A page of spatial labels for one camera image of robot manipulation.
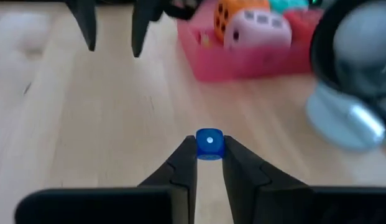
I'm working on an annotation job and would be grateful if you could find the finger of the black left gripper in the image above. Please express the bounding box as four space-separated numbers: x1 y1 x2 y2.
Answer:
131 0 164 58
65 0 97 52

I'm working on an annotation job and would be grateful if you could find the large teal foam die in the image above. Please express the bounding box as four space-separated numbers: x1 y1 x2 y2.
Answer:
269 0 310 15

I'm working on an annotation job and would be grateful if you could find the small blue die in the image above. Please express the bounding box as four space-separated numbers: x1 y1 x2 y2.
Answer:
195 128 226 161

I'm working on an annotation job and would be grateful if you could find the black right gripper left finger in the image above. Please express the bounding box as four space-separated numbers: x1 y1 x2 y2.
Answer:
138 136 197 224

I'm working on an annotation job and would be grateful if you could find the large pink foam die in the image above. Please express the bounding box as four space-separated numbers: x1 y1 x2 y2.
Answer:
223 9 293 50

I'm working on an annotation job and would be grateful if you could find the pink plastic bin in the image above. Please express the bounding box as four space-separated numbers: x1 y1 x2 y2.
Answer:
177 0 324 82

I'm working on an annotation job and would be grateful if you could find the large orange foam die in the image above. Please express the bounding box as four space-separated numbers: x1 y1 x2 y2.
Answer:
213 0 271 43

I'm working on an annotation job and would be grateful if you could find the large red foam die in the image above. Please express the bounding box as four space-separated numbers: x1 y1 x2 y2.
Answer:
284 8 324 47

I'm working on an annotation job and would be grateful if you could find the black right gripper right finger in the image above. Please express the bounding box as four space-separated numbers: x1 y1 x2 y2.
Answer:
222 136 313 224

